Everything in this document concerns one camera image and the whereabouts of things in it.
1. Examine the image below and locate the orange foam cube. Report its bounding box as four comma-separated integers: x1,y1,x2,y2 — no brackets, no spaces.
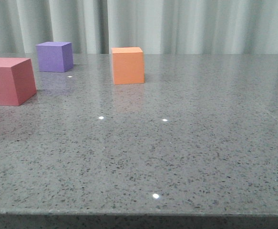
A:
111,47,144,84

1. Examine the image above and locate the purple foam cube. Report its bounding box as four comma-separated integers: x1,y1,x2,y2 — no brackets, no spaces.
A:
35,42,73,73

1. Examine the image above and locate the red foam cube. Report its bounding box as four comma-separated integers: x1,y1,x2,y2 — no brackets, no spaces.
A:
0,57,37,106

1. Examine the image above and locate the pale green curtain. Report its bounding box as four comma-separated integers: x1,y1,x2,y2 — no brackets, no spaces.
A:
0,0,278,54

